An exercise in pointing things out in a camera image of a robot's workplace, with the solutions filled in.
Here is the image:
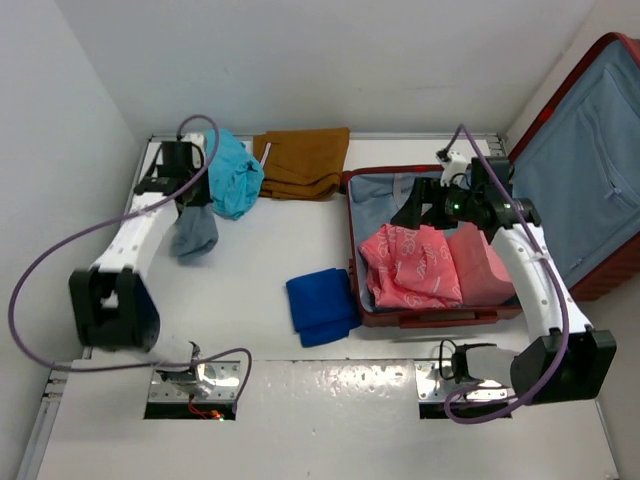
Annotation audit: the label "mustard brown trousers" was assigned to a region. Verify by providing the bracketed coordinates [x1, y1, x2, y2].
[252, 127, 350, 201]

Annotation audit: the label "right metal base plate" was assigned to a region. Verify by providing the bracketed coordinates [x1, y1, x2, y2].
[414, 360, 513, 404]

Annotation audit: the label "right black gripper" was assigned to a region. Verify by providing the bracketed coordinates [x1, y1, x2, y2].
[392, 176, 482, 230]

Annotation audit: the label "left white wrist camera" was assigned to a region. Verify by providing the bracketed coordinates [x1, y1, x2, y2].
[179, 133, 206, 170]

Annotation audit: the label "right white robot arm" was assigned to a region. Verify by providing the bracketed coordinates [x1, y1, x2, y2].
[391, 157, 617, 405]

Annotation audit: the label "metal base plate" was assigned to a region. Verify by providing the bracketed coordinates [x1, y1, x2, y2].
[414, 360, 513, 404]
[148, 361, 241, 403]

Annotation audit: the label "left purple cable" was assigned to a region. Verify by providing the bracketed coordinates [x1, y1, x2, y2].
[8, 114, 253, 412]

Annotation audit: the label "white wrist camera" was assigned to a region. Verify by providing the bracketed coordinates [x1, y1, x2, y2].
[179, 133, 206, 170]
[436, 149, 471, 187]

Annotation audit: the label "royal blue cloth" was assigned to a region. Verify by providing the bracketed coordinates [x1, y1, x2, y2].
[285, 268, 361, 348]

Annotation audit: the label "pink cosmetic case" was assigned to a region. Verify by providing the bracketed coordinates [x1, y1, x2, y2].
[447, 223, 515, 306]

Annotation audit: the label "grey-blue cloth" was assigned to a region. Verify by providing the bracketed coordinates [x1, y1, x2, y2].
[169, 205, 219, 265]

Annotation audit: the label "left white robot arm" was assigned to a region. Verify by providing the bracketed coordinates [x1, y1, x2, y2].
[68, 133, 219, 372]

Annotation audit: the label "red suitcase blue lining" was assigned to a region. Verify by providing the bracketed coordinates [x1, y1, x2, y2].
[343, 32, 639, 301]

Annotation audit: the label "pink patterned garment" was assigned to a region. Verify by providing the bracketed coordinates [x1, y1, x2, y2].
[359, 224, 463, 309]

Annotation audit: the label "turquoise shirt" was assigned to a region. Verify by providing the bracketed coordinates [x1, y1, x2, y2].
[205, 129, 264, 220]

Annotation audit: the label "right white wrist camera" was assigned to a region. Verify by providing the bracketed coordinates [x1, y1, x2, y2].
[436, 149, 471, 187]

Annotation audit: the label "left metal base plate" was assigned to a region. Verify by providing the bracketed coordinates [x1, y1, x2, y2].
[148, 361, 241, 403]

